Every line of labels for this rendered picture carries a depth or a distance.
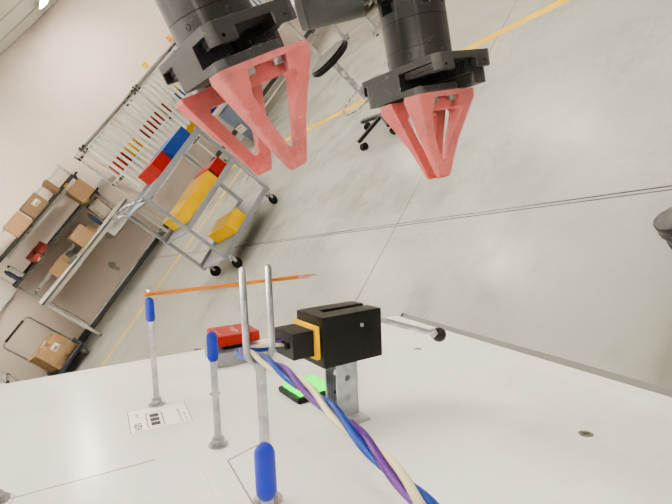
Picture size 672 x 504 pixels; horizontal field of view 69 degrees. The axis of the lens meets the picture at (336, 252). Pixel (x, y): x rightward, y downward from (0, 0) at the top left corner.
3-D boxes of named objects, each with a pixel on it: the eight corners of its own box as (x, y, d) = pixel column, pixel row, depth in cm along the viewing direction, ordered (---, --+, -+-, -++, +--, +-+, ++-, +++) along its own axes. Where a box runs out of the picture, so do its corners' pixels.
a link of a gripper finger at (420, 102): (434, 182, 41) (415, 67, 40) (381, 187, 47) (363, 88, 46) (487, 168, 45) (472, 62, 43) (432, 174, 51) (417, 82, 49)
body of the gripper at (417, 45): (439, 76, 38) (423, -25, 37) (362, 103, 47) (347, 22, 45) (494, 70, 41) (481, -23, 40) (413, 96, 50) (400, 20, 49)
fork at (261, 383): (276, 488, 31) (264, 262, 29) (289, 502, 29) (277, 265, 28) (246, 499, 30) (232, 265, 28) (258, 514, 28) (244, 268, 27)
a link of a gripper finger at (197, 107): (255, 188, 33) (188, 49, 30) (218, 192, 39) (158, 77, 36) (330, 147, 36) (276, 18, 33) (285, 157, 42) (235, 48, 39)
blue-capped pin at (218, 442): (231, 446, 36) (224, 332, 35) (212, 452, 35) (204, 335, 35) (224, 438, 38) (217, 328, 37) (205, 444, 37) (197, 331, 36)
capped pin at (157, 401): (169, 403, 45) (160, 287, 44) (155, 409, 44) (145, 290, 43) (158, 400, 46) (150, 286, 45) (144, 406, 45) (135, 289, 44)
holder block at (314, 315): (382, 355, 40) (381, 307, 40) (324, 369, 37) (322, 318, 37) (353, 344, 44) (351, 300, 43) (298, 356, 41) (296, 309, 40)
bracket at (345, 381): (370, 419, 40) (368, 359, 39) (346, 428, 38) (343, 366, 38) (339, 402, 44) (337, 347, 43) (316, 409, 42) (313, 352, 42)
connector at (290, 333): (344, 349, 39) (343, 324, 39) (290, 361, 36) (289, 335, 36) (324, 341, 41) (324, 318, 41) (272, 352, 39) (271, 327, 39)
